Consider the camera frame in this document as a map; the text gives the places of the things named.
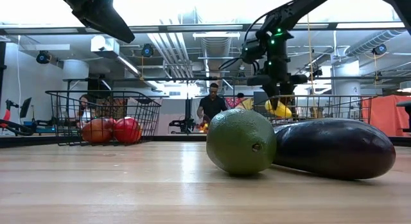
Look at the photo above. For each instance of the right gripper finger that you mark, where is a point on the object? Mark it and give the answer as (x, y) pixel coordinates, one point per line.
(287, 90)
(271, 95)

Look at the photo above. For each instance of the person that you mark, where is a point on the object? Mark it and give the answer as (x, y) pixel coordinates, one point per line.
(240, 95)
(212, 103)
(85, 113)

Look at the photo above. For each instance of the red and black distant robot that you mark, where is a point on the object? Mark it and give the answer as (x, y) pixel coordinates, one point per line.
(8, 115)

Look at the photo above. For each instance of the silver ceiling duct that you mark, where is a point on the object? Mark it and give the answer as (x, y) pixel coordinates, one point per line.
(215, 57)

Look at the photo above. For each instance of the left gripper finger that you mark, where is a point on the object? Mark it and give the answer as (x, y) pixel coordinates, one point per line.
(102, 22)

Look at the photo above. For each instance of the black distant stand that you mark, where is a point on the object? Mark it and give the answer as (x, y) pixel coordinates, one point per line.
(188, 111)

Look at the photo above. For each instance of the dark red apple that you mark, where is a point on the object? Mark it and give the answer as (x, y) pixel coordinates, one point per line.
(96, 131)

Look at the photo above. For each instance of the green avocado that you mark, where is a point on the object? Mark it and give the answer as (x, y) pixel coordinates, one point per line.
(241, 142)

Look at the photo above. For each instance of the orange cloth partition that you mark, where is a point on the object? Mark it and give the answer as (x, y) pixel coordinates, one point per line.
(385, 115)

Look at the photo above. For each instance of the yellow banana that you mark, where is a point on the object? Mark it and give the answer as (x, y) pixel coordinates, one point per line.
(282, 111)

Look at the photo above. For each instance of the black monitor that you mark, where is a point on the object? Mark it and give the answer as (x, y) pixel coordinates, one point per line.
(25, 106)

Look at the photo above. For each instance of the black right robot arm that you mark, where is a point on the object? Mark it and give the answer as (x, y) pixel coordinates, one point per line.
(302, 4)

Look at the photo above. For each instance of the purple eggplant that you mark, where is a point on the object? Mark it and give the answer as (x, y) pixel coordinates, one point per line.
(334, 148)

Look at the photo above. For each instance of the white ceiling unit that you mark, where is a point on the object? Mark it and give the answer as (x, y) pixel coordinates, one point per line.
(104, 44)

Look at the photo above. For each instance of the colourful patterned tapestry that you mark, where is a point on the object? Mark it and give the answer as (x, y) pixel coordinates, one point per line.
(248, 103)

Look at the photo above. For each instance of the silver ribbed duct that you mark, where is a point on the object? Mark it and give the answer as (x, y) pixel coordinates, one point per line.
(369, 42)

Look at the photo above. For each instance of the black round ceiling device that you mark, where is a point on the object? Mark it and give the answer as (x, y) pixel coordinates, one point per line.
(43, 57)
(379, 49)
(147, 50)

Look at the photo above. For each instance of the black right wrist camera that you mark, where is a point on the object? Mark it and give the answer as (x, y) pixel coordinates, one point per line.
(253, 52)

